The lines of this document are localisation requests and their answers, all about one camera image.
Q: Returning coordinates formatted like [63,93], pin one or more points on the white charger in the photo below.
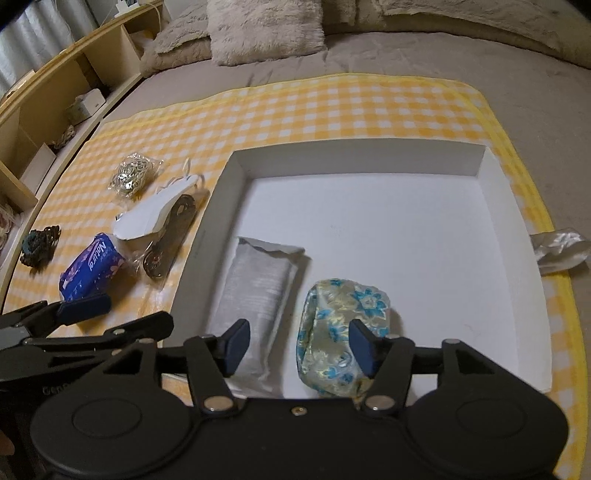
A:
[127,5]

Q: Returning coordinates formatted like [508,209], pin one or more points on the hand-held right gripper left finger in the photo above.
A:
[238,344]

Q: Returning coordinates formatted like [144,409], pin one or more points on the grey curtain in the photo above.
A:
[27,41]

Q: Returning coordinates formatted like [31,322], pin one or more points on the wooden bedside shelf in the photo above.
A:
[41,74]

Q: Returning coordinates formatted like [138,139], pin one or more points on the long beige plush pillow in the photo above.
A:
[461,18]

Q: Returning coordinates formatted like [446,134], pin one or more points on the white cardboard box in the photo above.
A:
[392,230]

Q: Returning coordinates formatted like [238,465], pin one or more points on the white tissue box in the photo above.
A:
[90,104]

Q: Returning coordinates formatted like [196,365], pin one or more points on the clear bag with brown trinkets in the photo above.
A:
[159,261]

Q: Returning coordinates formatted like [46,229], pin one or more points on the printed foil sachet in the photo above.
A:
[258,286]

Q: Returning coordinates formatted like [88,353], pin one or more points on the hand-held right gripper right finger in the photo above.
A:
[362,350]

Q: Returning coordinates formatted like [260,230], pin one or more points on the floral fabric pouch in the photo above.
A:
[332,314]

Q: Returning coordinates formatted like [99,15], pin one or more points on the crumpled clear plastic bag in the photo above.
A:
[558,251]

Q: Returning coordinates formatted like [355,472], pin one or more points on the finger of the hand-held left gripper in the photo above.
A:
[138,328]
[85,310]

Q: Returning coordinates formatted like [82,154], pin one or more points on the blue soft packet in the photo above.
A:
[90,265]

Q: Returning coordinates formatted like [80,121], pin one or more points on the fluffy square pillow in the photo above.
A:
[263,27]

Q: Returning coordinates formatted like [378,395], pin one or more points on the yellow checked cloth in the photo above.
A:
[323,115]

